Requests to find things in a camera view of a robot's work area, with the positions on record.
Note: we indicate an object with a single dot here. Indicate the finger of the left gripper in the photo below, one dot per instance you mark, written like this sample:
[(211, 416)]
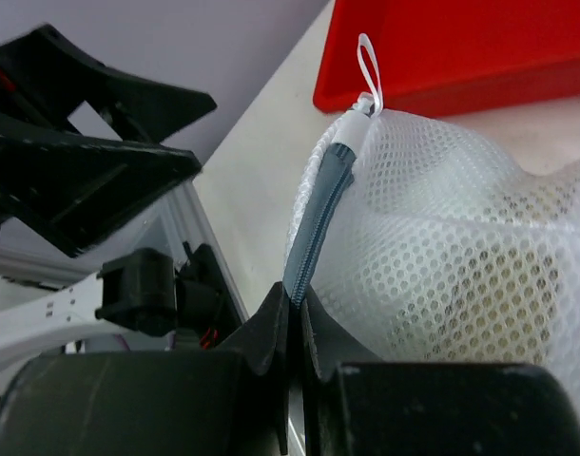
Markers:
[(76, 191), (44, 78)]

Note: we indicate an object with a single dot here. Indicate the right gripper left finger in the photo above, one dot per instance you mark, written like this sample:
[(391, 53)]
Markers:
[(231, 400)]

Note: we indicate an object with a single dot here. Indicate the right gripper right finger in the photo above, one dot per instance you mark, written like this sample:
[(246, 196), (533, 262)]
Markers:
[(357, 404)]

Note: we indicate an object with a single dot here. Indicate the white mesh laundry bag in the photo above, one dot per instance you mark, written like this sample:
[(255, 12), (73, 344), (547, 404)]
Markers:
[(428, 242)]

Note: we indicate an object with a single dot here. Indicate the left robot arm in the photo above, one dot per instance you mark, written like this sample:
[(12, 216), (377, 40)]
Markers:
[(137, 292)]

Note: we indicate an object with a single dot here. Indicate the red plastic tray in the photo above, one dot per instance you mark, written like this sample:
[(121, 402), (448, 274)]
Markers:
[(443, 58)]

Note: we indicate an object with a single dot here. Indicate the aluminium table rail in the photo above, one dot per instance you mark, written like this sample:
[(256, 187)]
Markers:
[(166, 225)]

